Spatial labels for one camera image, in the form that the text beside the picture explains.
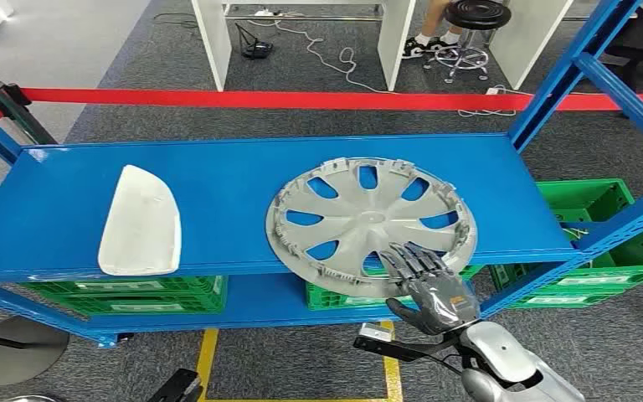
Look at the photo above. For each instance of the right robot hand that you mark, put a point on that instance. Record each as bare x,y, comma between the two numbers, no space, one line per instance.
443,302

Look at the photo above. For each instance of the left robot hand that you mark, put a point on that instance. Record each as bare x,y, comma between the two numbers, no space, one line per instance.
180,385

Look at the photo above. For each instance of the grey plastic wheel hubcap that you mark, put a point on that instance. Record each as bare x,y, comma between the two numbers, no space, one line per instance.
355,222

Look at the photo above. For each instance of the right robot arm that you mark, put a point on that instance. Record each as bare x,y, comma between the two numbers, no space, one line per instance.
499,347

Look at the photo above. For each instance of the white plastic cover part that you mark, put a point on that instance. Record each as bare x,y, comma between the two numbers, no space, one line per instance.
138,227

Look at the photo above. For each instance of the blue metal shelf rack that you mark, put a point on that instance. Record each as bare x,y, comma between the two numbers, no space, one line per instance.
244,194

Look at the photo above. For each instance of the green plastic crate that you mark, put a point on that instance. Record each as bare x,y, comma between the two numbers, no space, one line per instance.
626,261
144,306
565,299
332,299
133,285

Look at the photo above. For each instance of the white desk side panel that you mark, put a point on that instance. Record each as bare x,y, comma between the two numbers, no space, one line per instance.
527,44

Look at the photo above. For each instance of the person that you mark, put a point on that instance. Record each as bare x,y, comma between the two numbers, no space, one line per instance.
435,16

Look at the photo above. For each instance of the black round stool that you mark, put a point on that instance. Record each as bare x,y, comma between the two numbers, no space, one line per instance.
477,14

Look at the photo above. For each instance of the small black router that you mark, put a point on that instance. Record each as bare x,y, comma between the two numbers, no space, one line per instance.
257,50

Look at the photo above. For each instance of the white desk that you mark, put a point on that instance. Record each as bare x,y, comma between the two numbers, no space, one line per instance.
213,50

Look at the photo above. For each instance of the small white power strip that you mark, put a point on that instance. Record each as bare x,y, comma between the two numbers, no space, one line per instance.
264,11

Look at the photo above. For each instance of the black stanchion post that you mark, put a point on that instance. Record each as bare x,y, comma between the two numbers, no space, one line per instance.
22,116

